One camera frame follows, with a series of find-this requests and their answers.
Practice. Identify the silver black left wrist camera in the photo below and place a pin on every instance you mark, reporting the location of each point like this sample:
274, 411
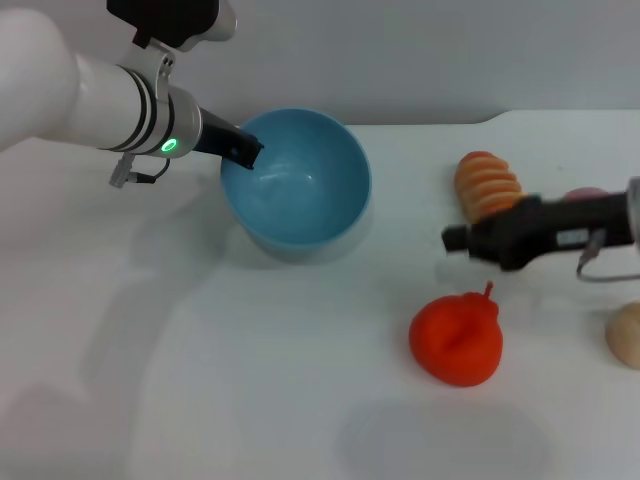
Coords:
165, 15

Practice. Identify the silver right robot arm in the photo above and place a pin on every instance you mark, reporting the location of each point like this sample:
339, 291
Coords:
635, 210

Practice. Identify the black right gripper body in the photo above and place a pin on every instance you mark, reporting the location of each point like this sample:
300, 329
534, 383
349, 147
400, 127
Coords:
530, 230

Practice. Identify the orange toy fruit with stem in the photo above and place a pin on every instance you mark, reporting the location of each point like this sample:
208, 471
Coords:
450, 360

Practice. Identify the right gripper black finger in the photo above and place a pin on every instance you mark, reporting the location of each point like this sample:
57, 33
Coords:
460, 248
457, 233

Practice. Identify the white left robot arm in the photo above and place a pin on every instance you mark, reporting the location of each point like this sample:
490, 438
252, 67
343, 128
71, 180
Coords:
50, 75

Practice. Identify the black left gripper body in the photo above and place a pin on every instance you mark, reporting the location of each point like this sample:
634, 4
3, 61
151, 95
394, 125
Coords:
215, 134

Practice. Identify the blue bowl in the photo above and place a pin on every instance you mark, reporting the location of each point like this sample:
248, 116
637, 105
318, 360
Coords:
300, 210

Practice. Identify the pink round bun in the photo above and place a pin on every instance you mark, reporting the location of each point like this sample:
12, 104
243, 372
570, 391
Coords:
585, 192

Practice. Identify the beige round bun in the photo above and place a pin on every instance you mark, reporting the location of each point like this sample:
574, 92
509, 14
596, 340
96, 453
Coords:
627, 340

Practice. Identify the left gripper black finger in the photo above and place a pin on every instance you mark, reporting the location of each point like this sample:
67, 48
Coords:
242, 150

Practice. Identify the orange striped bread roll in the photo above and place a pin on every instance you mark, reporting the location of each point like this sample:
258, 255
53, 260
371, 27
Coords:
485, 185

